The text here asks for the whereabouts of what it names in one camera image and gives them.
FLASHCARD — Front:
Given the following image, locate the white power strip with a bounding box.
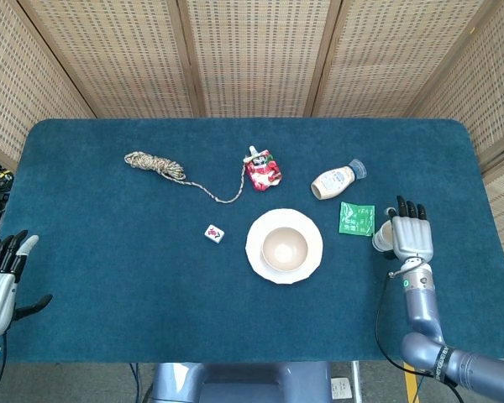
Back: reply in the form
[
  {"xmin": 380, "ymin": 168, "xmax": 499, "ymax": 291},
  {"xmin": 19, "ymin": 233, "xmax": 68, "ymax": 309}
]
[{"xmin": 331, "ymin": 376, "xmax": 354, "ymax": 400}]

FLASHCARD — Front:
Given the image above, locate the blue floor cable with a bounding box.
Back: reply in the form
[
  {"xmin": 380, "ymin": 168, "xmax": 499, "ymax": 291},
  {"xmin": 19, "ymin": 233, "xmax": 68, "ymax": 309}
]
[{"xmin": 128, "ymin": 363, "xmax": 142, "ymax": 403}]

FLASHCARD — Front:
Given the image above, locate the green tea sachet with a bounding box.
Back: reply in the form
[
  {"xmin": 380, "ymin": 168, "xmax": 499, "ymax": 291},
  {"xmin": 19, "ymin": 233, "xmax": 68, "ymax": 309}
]
[{"xmin": 338, "ymin": 201, "xmax": 376, "ymax": 236}]

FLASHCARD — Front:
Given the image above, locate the cream squeeze bottle clear cap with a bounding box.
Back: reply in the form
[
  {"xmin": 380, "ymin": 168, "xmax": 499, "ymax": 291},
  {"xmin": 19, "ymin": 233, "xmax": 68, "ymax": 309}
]
[{"xmin": 310, "ymin": 158, "xmax": 369, "ymax": 202}]

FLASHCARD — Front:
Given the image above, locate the metal table leg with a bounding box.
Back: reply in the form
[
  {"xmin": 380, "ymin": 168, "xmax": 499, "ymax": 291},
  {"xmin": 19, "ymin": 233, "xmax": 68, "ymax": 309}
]
[{"xmin": 350, "ymin": 360, "xmax": 365, "ymax": 403}]

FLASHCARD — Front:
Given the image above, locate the beige bowl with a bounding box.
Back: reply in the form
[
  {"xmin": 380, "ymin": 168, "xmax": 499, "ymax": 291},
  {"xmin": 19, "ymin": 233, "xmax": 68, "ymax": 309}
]
[{"xmin": 261, "ymin": 227, "xmax": 310, "ymax": 273}]

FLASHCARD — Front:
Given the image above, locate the braided beige rope bundle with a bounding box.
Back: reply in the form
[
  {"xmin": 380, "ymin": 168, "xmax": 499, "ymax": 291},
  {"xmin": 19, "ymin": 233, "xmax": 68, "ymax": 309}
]
[{"xmin": 123, "ymin": 150, "xmax": 248, "ymax": 205}]

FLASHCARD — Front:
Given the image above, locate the white mahjong tile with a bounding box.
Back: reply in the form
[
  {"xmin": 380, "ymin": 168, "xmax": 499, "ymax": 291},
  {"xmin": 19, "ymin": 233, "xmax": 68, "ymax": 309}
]
[{"xmin": 203, "ymin": 224, "xmax": 226, "ymax": 244}]

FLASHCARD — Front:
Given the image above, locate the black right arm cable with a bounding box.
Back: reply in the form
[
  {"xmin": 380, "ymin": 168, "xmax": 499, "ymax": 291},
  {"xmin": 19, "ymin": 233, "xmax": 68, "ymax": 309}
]
[{"xmin": 375, "ymin": 272, "xmax": 463, "ymax": 403}]

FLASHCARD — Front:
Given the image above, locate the red spouted drink pouch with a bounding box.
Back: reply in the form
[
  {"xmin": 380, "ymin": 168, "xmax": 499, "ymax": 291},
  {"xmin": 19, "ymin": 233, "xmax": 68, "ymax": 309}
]
[{"xmin": 243, "ymin": 145, "xmax": 283, "ymax": 193}]

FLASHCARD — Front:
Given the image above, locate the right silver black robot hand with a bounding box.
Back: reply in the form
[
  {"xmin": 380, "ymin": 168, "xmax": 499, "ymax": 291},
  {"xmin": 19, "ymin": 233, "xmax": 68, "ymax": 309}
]
[{"xmin": 381, "ymin": 195, "xmax": 436, "ymax": 264}]

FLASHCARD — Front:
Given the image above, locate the dark blue table cloth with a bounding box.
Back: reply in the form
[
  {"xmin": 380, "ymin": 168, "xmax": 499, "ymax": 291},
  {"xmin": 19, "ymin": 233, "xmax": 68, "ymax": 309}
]
[{"xmin": 0, "ymin": 118, "xmax": 504, "ymax": 364}]

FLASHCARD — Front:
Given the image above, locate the blue-grey robot torso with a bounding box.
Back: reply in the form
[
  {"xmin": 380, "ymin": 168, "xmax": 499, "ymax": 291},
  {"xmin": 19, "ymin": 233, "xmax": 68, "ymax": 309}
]
[{"xmin": 144, "ymin": 361, "xmax": 333, "ymax": 403}]

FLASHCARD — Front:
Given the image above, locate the woven bamboo screen panel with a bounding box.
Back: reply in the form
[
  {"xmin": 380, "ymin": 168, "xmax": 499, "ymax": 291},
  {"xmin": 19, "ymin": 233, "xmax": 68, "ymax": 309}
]
[
  {"xmin": 0, "ymin": 0, "xmax": 97, "ymax": 169},
  {"xmin": 167, "ymin": 0, "xmax": 344, "ymax": 118},
  {"xmin": 16, "ymin": 0, "xmax": 205, "ymax": 119},
  {"xmin": 411, "ymin": 0, "xmax": 504, "ymax": 270},
  {"xmin": 312, "ymin": 0, "xmax": 495, "ymax": 118}
]

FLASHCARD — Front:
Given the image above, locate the white paper plate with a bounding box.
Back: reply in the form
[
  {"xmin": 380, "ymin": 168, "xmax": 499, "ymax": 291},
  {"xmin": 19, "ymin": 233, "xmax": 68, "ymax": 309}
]
[{"xmin": 245, "ymin": 208, "xmax": 324, "ymax": 285}]

